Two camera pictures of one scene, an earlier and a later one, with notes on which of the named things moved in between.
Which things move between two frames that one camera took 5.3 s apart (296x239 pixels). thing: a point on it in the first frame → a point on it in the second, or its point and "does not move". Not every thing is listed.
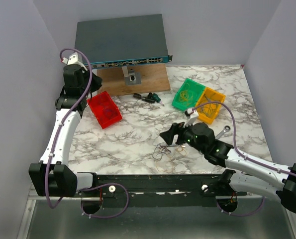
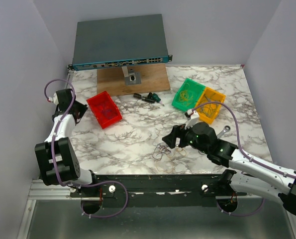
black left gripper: [97, 83] → [83, 108]
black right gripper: [168, 135] does not move
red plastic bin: [105, 109] does not move
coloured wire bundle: [164, 153] does not move
